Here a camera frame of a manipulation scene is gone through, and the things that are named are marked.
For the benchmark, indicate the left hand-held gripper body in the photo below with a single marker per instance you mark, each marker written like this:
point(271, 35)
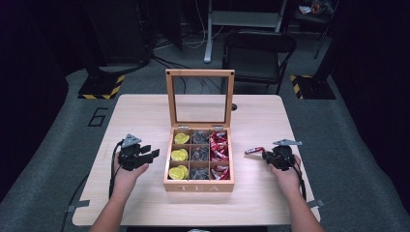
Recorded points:
point(129, 158)

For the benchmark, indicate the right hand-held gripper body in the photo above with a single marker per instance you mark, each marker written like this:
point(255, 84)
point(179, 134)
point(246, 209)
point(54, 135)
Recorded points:
point(283, 159)

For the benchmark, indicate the red white tea sachet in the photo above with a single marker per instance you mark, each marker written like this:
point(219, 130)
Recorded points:
point(254, 150)

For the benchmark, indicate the wooden tea box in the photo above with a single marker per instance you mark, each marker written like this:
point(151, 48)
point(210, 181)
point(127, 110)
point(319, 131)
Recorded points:
point(198, 187)

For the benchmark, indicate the person's right hand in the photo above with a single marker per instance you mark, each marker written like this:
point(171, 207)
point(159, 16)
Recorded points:
point(286, 180)

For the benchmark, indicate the person's left hand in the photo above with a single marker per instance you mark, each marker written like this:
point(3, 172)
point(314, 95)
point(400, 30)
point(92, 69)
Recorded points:
point(125, 182)

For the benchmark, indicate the group of yellow tea capsules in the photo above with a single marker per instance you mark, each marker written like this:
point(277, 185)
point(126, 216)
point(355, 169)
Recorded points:
point(179, 155)

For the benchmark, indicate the pile of red sachets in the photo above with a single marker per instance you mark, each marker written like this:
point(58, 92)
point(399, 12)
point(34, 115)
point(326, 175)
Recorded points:
point(219, 150)

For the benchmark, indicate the group of dark tea packets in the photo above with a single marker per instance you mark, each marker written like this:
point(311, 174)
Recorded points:
point(199, 154)

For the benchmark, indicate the grey tape piece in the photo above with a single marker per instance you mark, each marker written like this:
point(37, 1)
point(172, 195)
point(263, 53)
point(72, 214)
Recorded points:
point(317, 203)
point(79, 205)

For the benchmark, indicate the black folding chair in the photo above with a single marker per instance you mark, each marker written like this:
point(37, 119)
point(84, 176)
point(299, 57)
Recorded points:
point(257, 63)

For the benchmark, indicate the black cabinet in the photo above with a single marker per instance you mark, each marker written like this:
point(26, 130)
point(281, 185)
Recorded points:
point(119, 32)

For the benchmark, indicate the cluttered dark side table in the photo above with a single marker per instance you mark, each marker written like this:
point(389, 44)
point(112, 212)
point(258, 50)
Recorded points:
point(314, 11)

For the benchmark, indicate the black yellow striped base plate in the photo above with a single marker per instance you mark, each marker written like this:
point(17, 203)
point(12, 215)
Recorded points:
point(314, 87)
point(100, 87)

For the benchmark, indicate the white desk frame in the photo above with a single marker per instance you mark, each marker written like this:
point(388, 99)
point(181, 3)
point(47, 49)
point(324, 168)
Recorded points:
point(241, 18)

